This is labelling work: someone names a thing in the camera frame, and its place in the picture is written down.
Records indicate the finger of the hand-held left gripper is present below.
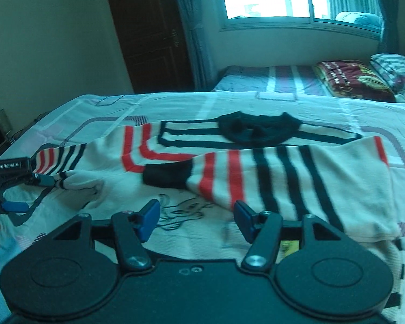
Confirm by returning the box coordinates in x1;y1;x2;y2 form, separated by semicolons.
0;184;30;214
32;172;56;188

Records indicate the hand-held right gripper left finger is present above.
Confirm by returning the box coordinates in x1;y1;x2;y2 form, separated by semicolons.
49;199;161;272

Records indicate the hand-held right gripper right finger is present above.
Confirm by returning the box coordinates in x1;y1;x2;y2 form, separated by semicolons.
234;201;346;272

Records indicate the striped cream sweater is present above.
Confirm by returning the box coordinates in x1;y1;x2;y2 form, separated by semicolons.
30;111;405;314

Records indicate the metal can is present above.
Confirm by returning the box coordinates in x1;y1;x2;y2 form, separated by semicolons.
0;108;13;133

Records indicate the bed with striped purple sheet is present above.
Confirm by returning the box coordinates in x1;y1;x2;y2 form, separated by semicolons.
211;64;405;104

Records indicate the bed with patterned sheet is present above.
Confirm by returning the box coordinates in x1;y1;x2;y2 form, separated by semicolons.
0;91;405;324

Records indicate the dark wooden door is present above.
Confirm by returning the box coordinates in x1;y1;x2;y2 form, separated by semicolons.
103;0;195;94

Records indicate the red printed blanket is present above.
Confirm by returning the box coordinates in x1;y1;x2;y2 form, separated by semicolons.
313;60;397;103

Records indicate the blue curtain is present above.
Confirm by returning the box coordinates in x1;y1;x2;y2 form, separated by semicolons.
371;0;401;55
167;0;221;92

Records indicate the striped pillow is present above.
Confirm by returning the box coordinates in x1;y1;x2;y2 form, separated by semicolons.
369;53;405;96

